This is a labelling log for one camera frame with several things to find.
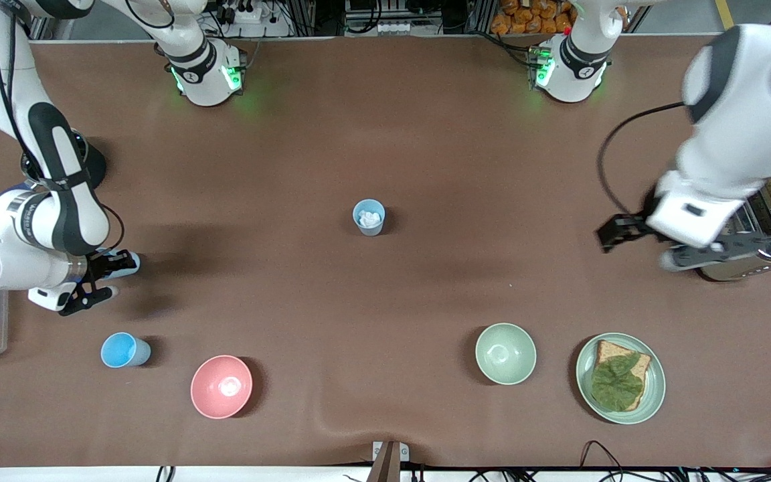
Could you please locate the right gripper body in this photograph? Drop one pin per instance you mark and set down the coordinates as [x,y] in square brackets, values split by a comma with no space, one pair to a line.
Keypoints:
[96,265]

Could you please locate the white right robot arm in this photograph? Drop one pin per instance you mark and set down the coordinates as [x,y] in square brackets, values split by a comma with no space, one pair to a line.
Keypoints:
[37,221]

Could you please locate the silver toaster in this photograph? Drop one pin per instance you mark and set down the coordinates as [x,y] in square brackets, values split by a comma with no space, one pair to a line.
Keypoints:
[760,253]

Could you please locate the green lettuce leaf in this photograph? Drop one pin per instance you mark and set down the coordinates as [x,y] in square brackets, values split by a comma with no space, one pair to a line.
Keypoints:
[616,385]

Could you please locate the pale green plate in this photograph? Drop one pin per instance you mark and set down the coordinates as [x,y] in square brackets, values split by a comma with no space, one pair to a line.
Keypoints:
[657,385]

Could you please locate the pale green bowl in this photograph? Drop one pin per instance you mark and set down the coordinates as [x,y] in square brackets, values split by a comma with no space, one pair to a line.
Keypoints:
[506,353]

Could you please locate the pink bowl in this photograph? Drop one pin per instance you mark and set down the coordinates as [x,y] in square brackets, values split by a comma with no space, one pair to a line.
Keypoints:
[221,387]

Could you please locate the bag of bread rolls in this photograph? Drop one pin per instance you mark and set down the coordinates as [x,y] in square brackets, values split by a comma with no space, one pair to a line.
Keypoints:
[533,17]

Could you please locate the white power strip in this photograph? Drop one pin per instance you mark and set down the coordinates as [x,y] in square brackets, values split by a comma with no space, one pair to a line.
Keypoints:
[245,12]

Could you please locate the metal table clamp bracket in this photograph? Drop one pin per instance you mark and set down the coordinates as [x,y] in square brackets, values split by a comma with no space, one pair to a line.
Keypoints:
[389,458]

